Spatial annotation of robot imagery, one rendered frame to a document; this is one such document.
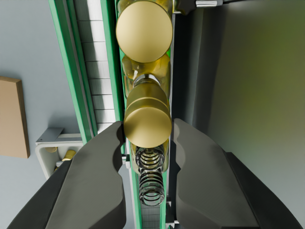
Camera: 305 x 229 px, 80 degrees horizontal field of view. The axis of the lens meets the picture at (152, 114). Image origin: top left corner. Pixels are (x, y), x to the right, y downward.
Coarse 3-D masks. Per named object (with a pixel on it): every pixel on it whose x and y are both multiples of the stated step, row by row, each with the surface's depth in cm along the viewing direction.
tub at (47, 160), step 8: (40, 144) 53; (48, 144) 53; (56, 144) 53; (64, 144) 53; (72, 144) 54; (80, 144) 54; (40, 152) 55; (48, 152) 59; (56, 152) 63; (64, 152) 64; (40, 160) 56; (48, 160) 59; (56, 160) 64; (48, 168) 59; (48, 176) 59
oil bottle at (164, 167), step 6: (132, 144) 26; (168, 144) 26; (132, 150) 25; (168, 150) 25; (132, 156) 25; (168, 156) 26; (132, 162) 26; (168, 162) 27; (138, 168) 25; (162, 168) 26
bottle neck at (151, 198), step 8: (160, 168) 24; (144, 176) 22; (152, 176) 22; (160, 176) 22; (144, 184) 21; (152, 184) 21; (160, 184) 21; (144, 192) 20; (152, 192) 20; (160, 192) 20; (144, 200) 21; (152, 200) 22; (160, 200) 21
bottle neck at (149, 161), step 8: (160, 144) 19; (136, 152) 18; (144, 152) 17; (152, 152) 18; (160, 152) 18; (136, 160) 18; (144, 160) 19; (152, 160) 19; (160, 160) 18; (144, 168) 18; (152, 168) 18
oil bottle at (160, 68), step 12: (132, 60) 19; (156, 60) 19; (168, 60) 20; (132, 72) 19; (144, 72) 19; (156, 72) 19; (168, 72) 20; (132, 84) 19; (168, 84) 20; (168, 96) 21
